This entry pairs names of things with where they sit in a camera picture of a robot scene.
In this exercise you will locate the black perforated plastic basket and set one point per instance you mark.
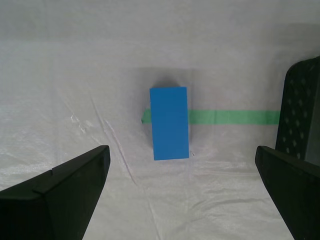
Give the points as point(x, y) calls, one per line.
point(295, 100)

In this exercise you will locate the blue rectangular block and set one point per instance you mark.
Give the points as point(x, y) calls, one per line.
point(170, 122)

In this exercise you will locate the long green tape strip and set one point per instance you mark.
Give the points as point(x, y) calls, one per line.
point(225, 117)

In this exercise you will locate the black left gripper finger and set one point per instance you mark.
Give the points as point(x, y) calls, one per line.
point(50, 207)
point(297, 200)

